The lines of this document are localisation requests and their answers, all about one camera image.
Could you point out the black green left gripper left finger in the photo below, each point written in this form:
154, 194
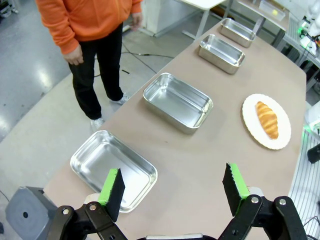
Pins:
110, 190

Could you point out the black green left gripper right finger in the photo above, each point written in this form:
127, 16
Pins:
236, 190

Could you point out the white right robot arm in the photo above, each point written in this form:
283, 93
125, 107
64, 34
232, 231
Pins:
312, 115

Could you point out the person left forearm orange sleeve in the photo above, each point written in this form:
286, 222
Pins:
136, 5

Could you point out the person right forearm orange sleeve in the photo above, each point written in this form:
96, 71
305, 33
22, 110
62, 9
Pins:
61, 35

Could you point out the golden croissant bread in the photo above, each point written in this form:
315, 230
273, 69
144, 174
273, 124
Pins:
268, 118

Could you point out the deep medium steel container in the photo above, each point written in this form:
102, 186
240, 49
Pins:
175, 100

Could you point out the small steel container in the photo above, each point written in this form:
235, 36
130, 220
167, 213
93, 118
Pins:
220, 51
236, 30

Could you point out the person right hand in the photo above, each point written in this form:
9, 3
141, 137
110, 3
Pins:
74, 56

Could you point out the person left hand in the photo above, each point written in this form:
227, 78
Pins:
137, 21

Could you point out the large shallow steel tray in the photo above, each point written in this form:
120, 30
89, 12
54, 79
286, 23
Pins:
100, 160

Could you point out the white sneaker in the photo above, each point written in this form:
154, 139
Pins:
97, 123
122, 100

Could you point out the white scalloped plate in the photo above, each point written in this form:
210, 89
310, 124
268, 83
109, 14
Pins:
283, 135

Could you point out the grey metal stand base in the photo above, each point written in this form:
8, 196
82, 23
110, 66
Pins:
27, 212

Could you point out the black device block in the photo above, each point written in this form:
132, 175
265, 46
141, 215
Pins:
314, 153

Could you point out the black trousers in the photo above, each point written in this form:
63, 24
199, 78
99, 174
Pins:
86, 82

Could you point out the orange hoodie torso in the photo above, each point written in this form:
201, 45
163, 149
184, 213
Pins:
90, 17

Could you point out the white cabinet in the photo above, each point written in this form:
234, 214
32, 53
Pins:
162, 15

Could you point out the clear plastic box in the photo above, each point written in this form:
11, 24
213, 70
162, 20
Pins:
272, 8

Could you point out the white background table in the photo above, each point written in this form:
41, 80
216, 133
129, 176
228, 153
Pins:
200, 6

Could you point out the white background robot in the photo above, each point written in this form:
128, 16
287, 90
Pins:
313, 12

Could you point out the aluminium slotted base plate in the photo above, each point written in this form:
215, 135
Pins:
307, 185

